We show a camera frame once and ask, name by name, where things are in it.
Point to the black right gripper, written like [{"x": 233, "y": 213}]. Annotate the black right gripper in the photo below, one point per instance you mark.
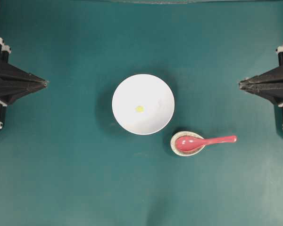
[{"x": 268, "y": 85}]

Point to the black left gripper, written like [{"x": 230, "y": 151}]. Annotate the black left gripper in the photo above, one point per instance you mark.
[{"x": 24, "y": 84}]

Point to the pink ceramic spoon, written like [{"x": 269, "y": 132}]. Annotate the pink ceramic spoon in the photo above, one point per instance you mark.
[{"x": 189, "y": 143}]

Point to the speckled egg-shaped spoon rest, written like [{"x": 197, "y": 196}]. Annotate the speckled egg-shaped spoon rest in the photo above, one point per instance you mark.
[{"x": 181, "y": 134}]

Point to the yellow hexagonal prism block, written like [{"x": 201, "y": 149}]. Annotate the yellow hexagonal prism block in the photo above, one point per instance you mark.
[{"x": 140, "y": 109}]

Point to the white round bowl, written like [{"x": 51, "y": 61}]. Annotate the white round bowl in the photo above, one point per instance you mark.
[{"x": 148, "y": 91}]

